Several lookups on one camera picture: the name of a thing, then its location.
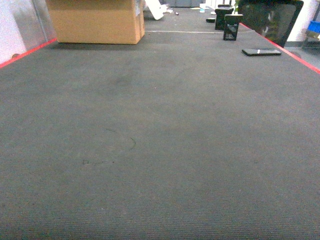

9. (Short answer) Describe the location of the black mesh office chair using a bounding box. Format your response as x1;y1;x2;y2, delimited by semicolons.
237;0;304;48

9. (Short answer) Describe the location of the large cardboard box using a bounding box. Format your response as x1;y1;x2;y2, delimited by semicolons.
46;0;145;45

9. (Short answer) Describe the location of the near black stand box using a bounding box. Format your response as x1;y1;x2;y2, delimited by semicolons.
223;14;244;41

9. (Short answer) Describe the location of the small black flat device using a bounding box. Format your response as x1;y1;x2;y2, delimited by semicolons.
206;17;216;23

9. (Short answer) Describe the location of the black stand box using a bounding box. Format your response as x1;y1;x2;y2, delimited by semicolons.
223;14;244;41
215;7;234;31

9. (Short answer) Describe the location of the black smartphone on table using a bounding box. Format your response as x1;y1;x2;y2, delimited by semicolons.
241;48;282;57

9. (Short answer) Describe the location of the far black stand box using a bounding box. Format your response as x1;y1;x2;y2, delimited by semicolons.
215;7;234;31

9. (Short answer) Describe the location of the white board leaning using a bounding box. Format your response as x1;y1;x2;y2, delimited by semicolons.
144;0;167;20

